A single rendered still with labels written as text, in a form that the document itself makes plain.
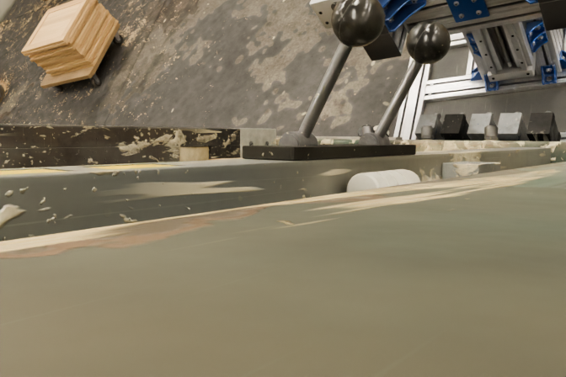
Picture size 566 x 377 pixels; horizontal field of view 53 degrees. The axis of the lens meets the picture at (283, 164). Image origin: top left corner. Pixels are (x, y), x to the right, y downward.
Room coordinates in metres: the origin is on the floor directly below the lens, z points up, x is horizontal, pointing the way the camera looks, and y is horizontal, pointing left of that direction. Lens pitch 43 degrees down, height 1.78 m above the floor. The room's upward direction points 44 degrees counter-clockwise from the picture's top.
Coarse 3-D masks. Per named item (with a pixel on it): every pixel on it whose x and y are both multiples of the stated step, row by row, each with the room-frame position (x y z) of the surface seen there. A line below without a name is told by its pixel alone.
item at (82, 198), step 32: (224, 160) 0.31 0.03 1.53; (256, 160) 0.30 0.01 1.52; (320, 160) 0.30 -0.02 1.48; (352, 160) 0.31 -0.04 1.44; (384, 160) 0.32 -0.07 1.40; (416, 160) 0.34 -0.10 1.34; (448, 160) 0.36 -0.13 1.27; (480, 160) 0.39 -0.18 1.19; (512, 160) 0.43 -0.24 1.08; (544, 160) 0.48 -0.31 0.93; (0, 192) 0.22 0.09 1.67; (32, 192) 0.23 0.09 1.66; (64, 192) 0.23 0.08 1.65; (96, 192) 0.23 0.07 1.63; (128, 192) 0.24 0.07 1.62; (160, 192) 0.24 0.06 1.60; (192, 192) 0.25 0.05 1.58; (224, 192) 0.26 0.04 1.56; (256, 192) 0.27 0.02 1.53; (288, 192) 0.27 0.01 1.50; (320, 192) 0.28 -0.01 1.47; (0, 224) 0.22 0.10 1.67; (32, 224) 0.22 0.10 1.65; (64, 224) 0.22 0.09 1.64; (96, 224) 0.23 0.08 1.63
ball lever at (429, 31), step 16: (416, 32) 0.36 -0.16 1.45; (432, 32) 0.34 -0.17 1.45; (448, 32) 0.34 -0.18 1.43; (416, 48) 0.35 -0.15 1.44; (432, 48) 0.34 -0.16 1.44; (448, 48) 0.34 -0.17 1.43; (416, 64) 0.35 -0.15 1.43; (400, 96) 0.35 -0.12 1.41; (384, 128) 0.35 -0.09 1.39; (368, 144) 0.35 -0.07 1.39; (384, 144) 0.35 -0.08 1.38
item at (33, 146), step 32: (0, 128) 0.83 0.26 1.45; (32, 128) 0.84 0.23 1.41; (64, 128) 0.86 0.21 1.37; (96, 128) 0.88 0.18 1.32; (128, 128) 0.90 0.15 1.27; (160, 128) 0.92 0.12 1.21; (192, 128) 0.94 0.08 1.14; (224, 128) 0.97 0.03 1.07; (0, 160) 0.81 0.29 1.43; (32, 160) 0.82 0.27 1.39; (64, 160) 0.83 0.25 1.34; (96, 160) 0.85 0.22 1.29; (128, 160) 0.87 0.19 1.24; (160, 160) 0.89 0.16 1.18
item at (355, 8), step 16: (352, 0) 0.32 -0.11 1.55; (368, 0) 0.31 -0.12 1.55; (336, 16) 0.32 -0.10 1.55; (352, 16) 0.31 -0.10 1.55; (368, 16) 0.30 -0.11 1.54; (384, 16) 0.31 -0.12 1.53; (336, 32) 0.32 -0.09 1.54; (352, 32) 0.31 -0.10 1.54; (368, 32) 0.30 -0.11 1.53; (336, 64) 0.32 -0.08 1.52; (336, 80) 0.32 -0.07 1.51; (320, 96) 0.32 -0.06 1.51; (320, 112) 0.32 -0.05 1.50; (304, 128) 0.32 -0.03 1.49; (288, 144) 0.32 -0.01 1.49; (304, 144) 0.31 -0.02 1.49
